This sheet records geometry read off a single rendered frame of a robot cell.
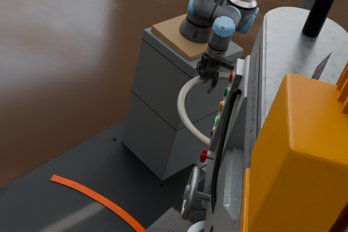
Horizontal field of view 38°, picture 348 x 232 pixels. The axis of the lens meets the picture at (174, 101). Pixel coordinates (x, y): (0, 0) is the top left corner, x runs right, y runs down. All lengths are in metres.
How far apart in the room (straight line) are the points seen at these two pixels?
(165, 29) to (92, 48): 1.43
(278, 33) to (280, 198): 0.74
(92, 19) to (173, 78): 1.88
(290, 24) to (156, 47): 1.52
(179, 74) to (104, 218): 0.88
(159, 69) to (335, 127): 2.26
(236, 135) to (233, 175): 0.11
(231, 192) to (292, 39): 0.37
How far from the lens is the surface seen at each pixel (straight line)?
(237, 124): 1.24
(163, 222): 2.01
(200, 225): 1.79
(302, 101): 0.48
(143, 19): 4.53
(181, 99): 2.11
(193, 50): 2.57
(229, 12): 2.22
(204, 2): 2.23
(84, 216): 2.79
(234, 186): 1.17
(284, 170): 0.44
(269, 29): 1.17
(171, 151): 2.87
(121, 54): 4.00
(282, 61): 1.07
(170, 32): 2.66
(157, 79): 2.73
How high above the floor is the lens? 2.22
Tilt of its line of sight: 38 degrees down
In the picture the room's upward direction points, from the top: 15 degrees clockwise
